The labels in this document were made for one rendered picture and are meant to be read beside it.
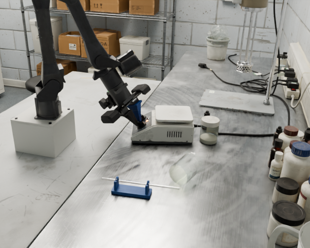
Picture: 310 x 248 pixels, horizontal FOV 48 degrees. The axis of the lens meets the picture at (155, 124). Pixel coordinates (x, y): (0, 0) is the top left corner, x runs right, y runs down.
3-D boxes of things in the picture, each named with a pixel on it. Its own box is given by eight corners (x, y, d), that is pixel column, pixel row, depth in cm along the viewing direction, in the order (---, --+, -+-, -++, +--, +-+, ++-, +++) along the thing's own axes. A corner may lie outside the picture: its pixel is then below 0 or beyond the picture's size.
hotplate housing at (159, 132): (130, 144, 111) (130, 121, 108) (132, 126, 123) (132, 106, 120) (199, 146, 112) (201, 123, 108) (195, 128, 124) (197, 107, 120)
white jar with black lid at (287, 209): (260, 232, 77) (265, 206, 74) (280, 221, 80) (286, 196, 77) (285, 252, 72) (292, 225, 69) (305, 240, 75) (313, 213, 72)
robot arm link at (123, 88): (139, 67, 110) (128, 70, 114) (98, 101, 100) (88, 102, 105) (152, 89, 113) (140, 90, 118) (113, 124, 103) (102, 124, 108)
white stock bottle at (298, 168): (302, 200, 88) (314, 155, 82) (274, 189, 91) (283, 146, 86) (309, 187, 93) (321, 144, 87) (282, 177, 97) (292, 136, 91)
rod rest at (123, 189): (110, 194, 88) (110, 182, 86) (114, 186, 91) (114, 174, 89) (149, 199, 86) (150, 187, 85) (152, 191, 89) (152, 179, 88)
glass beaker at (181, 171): (174, 189, 93) (191, 175, 99) (191, 183, 88) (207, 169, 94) (161, 167, 93) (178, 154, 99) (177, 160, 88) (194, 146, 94)
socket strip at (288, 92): (285, 98, 154) (287, 89, 152) (280, 73, 189) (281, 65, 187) (298, 100, 153) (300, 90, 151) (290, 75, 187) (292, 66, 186)
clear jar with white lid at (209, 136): (210, 147, 111) (213, 124, 108) (195, 141, 115) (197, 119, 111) (220, 141, 115) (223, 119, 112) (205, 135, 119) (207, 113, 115)
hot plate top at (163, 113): (155, 122, 109) (155, 119, 108) (155, 107, 119) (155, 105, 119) (193, 123, 109) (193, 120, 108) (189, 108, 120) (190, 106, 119)
